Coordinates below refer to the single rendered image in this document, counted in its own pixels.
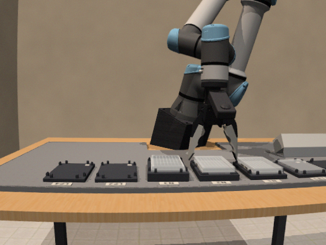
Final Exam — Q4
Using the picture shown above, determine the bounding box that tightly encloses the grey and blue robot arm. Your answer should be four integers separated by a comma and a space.
167, 0, 277, 122

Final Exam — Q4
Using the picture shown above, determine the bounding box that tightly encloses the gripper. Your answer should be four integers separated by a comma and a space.
188, 82, 238, 160

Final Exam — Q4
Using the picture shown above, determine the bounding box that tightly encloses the clear plastic lid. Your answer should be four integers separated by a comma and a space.
278, 159, 324, 174

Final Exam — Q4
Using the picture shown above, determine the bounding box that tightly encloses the black l-shaped nest locator rail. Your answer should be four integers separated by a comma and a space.
190, 160, 240, 181

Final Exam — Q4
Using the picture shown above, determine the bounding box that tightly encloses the beige operator button panel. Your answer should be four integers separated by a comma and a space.
272, 134, 326, 157

